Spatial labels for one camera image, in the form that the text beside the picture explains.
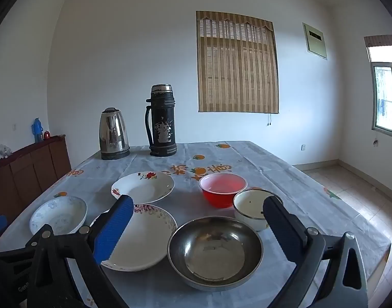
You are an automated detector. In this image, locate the white enamel bowl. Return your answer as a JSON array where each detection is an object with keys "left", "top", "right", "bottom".
[{"left": 233, "top": 189, "right": 284, "bottom": 232}]

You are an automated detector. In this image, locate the pink plastic cup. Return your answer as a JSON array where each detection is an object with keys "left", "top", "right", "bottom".
[{"left": 199, "top": 173, "right": 248, "bottom": 209}]

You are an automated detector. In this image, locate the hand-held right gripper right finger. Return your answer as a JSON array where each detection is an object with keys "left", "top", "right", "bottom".
[{"left": 263, "top": 195, "right": 369, "bottom": 308}]

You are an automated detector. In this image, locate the stainless steel bowl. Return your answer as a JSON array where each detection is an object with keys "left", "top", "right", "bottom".
[{"left": 167, "top": 216, "right": 264, "bottom": 292}]

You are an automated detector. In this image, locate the glass window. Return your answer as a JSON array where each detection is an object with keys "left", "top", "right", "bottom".
[{"left": 371, "top": 61, "right": 392, "bottom": 135}]

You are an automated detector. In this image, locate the bamboo window blind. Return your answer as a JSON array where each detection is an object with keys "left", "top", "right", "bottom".
[{"left": 196, "top": 11, "right": 279, "bottom": 114}]

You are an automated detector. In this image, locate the beige wall panel box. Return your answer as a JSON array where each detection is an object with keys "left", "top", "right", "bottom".
[{"left": 302, "top": 22, "right": 328, "bottom": 60}]

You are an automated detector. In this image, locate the stainless steel electric kettle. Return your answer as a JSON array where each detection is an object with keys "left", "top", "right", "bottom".
[{"left": 99, "top": 107, "right": 131, "bottom": 160}]

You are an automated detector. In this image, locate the brown wooden cabinet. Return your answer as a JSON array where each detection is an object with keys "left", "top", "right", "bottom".
[{"left": 0, "top": 135, "right": 72, "bottom": 232}]

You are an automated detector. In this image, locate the blue thermos bottle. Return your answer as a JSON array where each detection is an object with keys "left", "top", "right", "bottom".
[{"left": 32, "top": 118, "right": 43, "bottom": 142}]

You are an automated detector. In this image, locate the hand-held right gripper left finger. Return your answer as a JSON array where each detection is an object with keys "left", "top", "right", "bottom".
[{"left": 24, "top": 194, "right": 134, "bottom": 308}]

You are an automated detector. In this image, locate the window valance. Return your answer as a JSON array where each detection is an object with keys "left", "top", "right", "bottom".
[{"left": 364, "top": 35, "right": 392, "bottom": 62}]

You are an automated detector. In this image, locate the black thermos flask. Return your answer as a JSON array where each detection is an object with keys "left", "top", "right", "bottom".
[{"left": 145, "top": 84, "right": 178, "bottom": 157}]

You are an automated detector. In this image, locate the red floral white plate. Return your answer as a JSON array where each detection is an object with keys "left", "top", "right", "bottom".
[{"left": 111, "top": 171, "right": 175, "bottom": 204}]

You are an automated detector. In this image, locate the orange fruit printed tablecloth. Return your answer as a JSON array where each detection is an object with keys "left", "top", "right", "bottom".
[{"left": 0, "top": 140, "right": 392, "bottom": 308}]

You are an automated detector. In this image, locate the pink floral white plate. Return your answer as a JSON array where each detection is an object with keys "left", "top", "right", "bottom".
[{"left": 90, "top": 203, "right": 178, "bottom": 272}]

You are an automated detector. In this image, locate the blue patterned white plate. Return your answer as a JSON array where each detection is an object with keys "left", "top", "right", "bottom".
[{"left": 29, "top": 196, "right": 88, "bottom": 236}]

